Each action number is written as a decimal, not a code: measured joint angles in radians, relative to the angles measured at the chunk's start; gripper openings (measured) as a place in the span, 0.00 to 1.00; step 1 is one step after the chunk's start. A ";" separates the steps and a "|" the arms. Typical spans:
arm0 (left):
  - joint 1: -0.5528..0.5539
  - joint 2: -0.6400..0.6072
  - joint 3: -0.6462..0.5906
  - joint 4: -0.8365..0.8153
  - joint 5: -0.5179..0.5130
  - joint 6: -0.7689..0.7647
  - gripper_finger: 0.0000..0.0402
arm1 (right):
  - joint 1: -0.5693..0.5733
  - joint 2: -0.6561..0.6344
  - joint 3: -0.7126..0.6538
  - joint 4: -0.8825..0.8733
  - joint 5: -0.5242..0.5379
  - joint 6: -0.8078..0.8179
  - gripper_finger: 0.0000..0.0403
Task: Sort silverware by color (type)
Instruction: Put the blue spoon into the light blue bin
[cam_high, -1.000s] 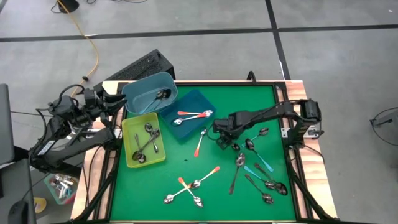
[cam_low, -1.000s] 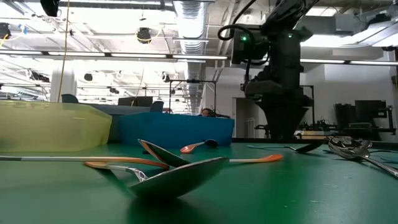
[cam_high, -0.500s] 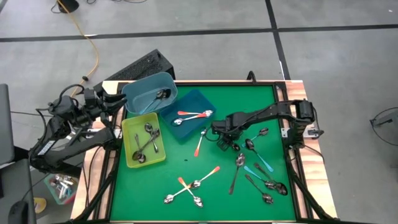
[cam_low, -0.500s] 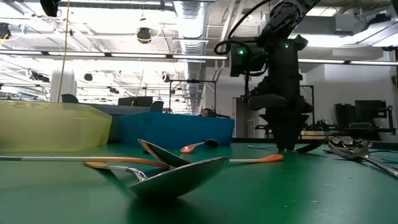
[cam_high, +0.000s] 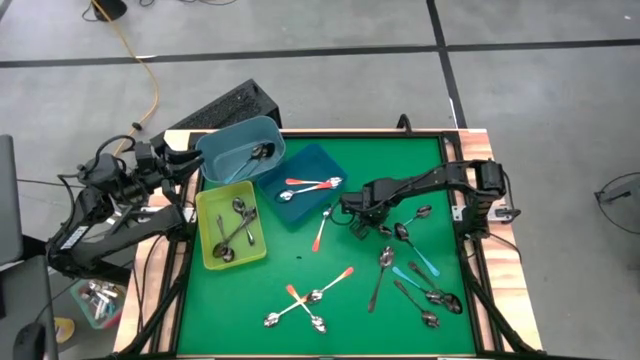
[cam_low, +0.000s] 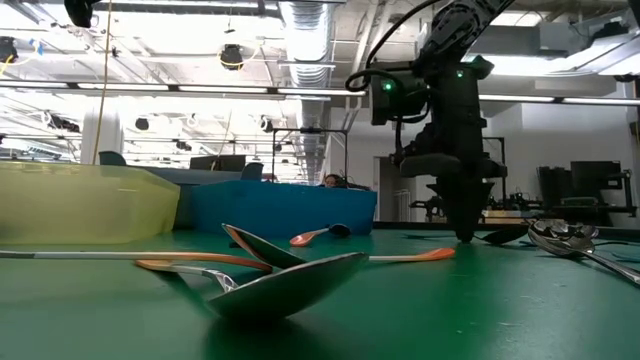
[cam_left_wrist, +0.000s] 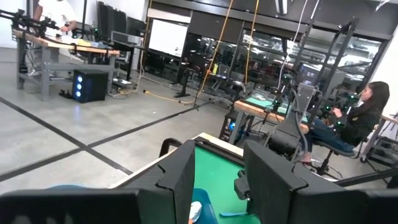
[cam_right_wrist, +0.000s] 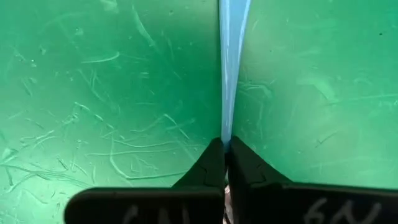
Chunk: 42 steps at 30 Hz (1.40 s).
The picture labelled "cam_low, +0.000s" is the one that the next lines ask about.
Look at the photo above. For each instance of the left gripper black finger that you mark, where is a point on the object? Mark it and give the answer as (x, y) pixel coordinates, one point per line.
(81, 12)

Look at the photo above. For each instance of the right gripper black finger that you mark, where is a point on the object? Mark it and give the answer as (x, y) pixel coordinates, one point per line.
(465, 205)

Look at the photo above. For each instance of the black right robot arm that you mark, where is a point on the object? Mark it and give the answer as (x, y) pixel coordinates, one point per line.
(455, 100)

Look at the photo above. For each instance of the black monitor on stand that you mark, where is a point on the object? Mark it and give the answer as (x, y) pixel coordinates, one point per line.
(595, 182)

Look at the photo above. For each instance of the person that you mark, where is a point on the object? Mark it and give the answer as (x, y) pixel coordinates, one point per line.
(332, 180)

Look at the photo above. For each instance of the green table mat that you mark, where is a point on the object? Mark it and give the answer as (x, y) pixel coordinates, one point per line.
(400, 325)

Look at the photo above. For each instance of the grey-blue plastic bin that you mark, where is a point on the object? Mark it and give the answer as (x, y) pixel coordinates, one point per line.
(112, 159)

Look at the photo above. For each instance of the long ceiling light bar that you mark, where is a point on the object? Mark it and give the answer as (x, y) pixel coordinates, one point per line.
(320, 92)

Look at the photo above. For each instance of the black ceiling dome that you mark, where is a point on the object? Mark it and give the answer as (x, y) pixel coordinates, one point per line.
(232, 57)

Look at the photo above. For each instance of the blue shallow plastic bin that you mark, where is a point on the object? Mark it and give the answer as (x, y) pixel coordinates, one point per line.
(300, 207)

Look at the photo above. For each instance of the translucent yellow-green plastic bin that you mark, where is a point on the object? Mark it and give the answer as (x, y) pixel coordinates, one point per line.
(90, 210)

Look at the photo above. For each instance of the black background monitor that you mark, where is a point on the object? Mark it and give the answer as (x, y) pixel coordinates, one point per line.
(215, 163)

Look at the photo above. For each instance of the large silver ceiling duct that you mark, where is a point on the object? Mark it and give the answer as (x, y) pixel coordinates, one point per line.
(307, 50)

